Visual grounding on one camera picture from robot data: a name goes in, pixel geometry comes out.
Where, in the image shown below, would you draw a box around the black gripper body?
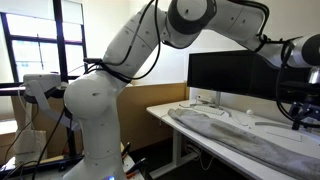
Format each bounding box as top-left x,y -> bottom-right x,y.
293,99 -> 320,116

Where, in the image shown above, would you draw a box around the grey towel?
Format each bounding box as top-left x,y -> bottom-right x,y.
167,108 -> 320,180

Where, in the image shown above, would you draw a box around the silver monitor stand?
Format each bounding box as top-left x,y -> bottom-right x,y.
214,91 -> 224,110
254,120 -> 293,130

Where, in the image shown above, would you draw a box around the black computer monitor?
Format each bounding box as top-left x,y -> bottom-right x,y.
253,53 -> 320,105
187,49 -> 259,98

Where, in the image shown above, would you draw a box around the small white box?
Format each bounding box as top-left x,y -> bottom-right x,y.
195,94 -> 214,104

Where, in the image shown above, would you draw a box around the white desk leg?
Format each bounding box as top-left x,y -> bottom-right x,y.
149,128 -> 198,180

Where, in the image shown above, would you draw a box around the tan wooden partition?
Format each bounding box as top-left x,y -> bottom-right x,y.
116,81 -> 190,153

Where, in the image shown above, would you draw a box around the red black pliers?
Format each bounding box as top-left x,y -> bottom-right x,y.
120,142 -> 148,180

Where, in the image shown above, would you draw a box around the black vertical pole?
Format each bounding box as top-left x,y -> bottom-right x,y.
64,109 -> 78,158

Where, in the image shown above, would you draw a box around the white bag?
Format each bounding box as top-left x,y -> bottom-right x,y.
13,129 -> 48,165

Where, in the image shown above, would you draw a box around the thin white cable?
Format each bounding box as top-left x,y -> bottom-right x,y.
229,109 -> 252,129

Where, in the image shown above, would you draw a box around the white cables under desk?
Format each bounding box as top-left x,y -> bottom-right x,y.
184,142 -> 215,172

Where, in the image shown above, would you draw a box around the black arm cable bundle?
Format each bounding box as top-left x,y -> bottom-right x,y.
3,0 -> 164,180

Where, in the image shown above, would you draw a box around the black window frame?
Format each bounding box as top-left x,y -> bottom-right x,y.
0,0 -> 88,88

